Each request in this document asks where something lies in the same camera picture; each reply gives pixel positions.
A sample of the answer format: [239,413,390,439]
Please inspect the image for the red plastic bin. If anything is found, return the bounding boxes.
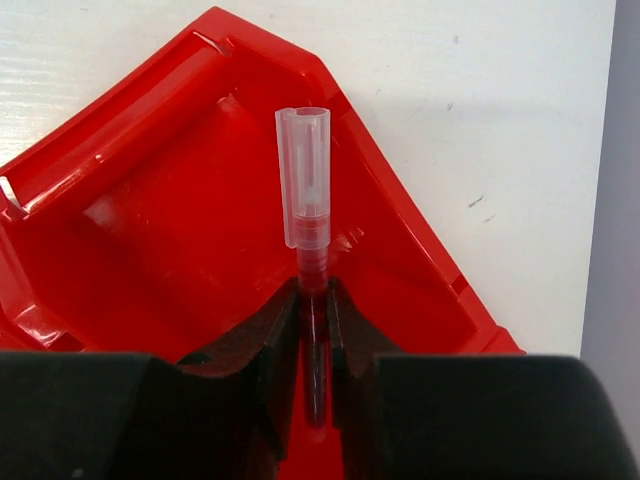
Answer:
[1,8,519,479]

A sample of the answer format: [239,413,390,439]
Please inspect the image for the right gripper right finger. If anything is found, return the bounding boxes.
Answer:
[327,278,400,479]

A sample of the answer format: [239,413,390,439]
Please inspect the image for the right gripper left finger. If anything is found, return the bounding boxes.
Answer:
[177,278,300,479]

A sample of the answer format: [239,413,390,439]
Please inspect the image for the red pen refill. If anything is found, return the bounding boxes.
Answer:
[296,216,330,433]

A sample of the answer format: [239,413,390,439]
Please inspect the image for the clear pen cap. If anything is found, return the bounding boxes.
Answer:
[275,107,331,250]

